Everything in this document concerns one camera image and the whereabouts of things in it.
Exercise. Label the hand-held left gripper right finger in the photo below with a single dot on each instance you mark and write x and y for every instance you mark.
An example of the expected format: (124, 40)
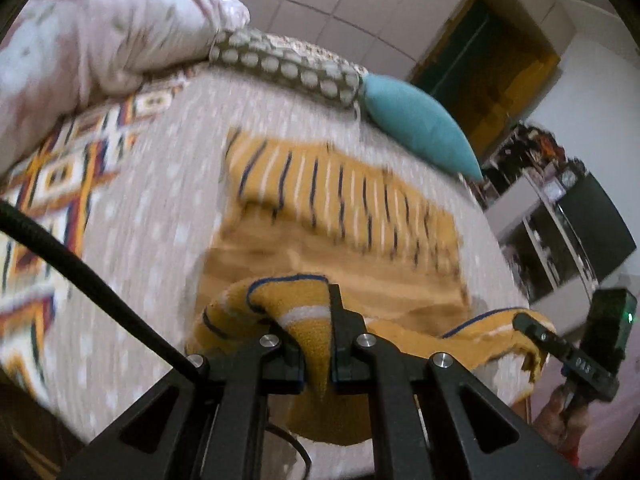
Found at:
(339, 355)

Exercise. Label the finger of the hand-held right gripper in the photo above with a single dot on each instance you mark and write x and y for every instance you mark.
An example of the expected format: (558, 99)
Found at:
(537, 332)

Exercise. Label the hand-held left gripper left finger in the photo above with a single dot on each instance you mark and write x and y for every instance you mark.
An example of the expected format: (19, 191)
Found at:
(294, 360)

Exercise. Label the yellow striped small garment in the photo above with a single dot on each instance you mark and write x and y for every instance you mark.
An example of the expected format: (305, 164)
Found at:
(345, 220)

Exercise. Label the person's right hand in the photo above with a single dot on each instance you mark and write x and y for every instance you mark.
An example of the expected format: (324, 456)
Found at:
(560, 410)

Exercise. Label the cluttered shelf unit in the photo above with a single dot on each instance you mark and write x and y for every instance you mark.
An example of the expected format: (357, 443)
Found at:
(530, 220)

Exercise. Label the black television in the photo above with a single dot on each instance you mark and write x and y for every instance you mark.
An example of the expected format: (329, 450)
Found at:
(600, 225)

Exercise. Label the teal pillow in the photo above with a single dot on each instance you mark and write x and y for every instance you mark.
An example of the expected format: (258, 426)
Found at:
(420, 120)

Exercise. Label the dark open doorway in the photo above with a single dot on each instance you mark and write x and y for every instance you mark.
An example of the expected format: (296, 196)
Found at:
(480, 70)

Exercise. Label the geometric patterned blanket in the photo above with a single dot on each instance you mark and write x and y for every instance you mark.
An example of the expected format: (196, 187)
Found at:
(65, 180)

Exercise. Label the polka dot bolster pillow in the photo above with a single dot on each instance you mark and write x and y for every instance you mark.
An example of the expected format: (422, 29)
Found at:
(290, 67)

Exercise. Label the pink floral duvet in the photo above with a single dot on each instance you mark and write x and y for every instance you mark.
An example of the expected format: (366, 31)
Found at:
(100, 35)

